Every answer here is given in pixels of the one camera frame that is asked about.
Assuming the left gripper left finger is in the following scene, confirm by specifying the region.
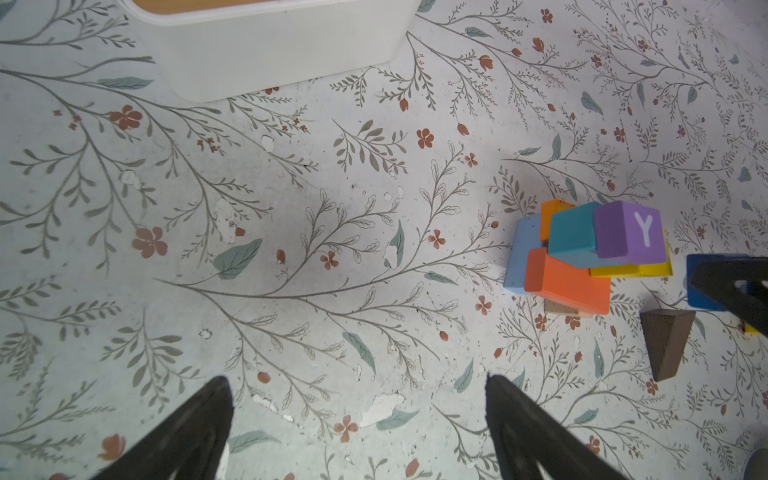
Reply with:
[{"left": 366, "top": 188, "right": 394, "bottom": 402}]
[{"left": 95, "top": 376, "right": 234, "bottom": 480}]

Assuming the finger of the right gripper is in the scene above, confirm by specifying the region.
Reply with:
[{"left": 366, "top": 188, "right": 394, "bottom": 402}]
[{"left": 695, "top": 256, "right": 767, "bottom": 336}]

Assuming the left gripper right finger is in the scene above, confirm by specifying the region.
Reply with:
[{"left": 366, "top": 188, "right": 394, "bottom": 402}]
[{"left": 485, "top": 375, "right": 623, "bottom": 479}]

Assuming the blue number nine cube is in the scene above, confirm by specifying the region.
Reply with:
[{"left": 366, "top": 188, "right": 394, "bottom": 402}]
[{"left": 686, "top": 253, "right": 747, "bottom": 311}]

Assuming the dark brown plank block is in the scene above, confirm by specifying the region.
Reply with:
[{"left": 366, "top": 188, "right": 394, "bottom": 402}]
[{"left": 640, "top": 309, "right": 696, "bottom": 382}]

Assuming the yellow wooden cube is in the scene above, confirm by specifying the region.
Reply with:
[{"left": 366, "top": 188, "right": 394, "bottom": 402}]
[{"left": 590, "top": 230, "right": 673, "bottom": 279}]

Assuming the purple letter Y cube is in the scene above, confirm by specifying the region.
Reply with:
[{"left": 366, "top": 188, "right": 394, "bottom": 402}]
[{"left": 594, "top": 201, "right": 667, "bottom": 265}]

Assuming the red wooden block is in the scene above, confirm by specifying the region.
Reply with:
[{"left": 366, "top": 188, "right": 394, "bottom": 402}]
[{"left": 524, "top": 248, "right": 611, "bottom": 315}]

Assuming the teal wooden cube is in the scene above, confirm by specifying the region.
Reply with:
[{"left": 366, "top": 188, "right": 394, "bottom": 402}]
[{"left": 547, "top": 202, "right": 619, "bottom": 269}]

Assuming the light blue plank block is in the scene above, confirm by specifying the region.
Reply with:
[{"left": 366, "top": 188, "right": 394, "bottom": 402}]
[{"left": 504, "top": 214, "right": 545, "bottom": 295}]

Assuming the orange wooden cylinder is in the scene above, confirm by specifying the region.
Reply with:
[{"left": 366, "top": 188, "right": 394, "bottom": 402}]
[{"left": 540, "top": 199, "right": 575, "bottom": 243}]

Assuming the natural wood plank block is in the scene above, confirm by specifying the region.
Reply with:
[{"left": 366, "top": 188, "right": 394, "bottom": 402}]
[{"left": 544, "top": 299, "right": 594, "bottom": 318}]

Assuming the black alarm clock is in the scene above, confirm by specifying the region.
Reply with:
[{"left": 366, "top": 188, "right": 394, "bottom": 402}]
[{"left": 742, "top": 448, "right": 768, "bottom": 480}]

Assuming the white wooden-lid tissue box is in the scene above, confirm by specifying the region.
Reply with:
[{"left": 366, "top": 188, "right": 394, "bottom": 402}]
[{"left": 120, "top": 1, "right": 419, "bottom": 103}]

